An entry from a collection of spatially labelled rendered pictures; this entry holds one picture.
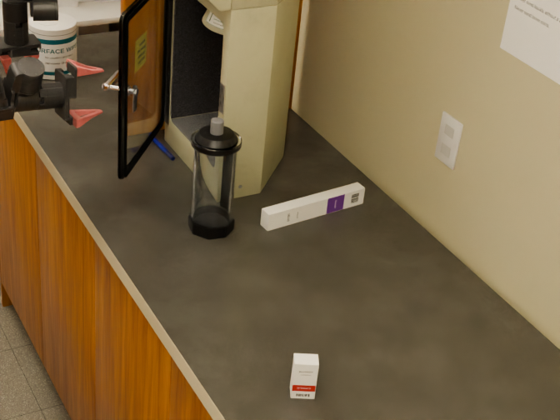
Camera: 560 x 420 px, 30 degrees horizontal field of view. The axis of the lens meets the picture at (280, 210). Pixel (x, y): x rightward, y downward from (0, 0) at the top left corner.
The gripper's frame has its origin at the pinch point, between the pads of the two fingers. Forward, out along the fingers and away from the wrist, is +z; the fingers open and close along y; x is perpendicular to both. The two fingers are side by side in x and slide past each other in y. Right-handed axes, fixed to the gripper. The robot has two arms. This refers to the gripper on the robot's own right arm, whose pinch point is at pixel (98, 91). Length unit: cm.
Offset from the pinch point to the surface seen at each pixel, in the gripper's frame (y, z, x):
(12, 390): -113, -4, 51
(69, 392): -96, 2, 21
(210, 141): -1.7, 12.1, -31.0
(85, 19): -13, 36, 99
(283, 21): 18.8, 36.1, -17.3
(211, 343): -30, -2, -62
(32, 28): -3, 5, 59
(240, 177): -17.5, 28.0, -18.0
